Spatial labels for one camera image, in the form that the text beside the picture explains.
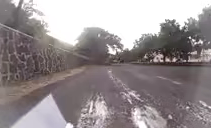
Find large dark tree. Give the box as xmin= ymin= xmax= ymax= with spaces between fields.
xmin=74 ymin=27 xmax=125 ymax=65

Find row of trees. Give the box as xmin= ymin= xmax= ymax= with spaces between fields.
xmin=121 ymin=1 xmax=211 ymax=64

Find robot's own part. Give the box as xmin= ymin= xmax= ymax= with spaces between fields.
xmin=65 ymin=122 xmax=75 ymax=128

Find white building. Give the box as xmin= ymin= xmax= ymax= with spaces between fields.
xmin=142 ymin=48 xmax=211 ymax=64

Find low dark wall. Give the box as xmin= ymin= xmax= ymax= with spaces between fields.
xmin=129 ymin=60 xmax=211 ymax=67

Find tall rough stone wall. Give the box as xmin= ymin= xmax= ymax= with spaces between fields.
xmin=0 ymin=19 xmax=91 ymax=84

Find trees behind stone wall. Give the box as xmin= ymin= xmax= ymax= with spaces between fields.
xmin=0 ymin=0 xmax=51 ymax=39

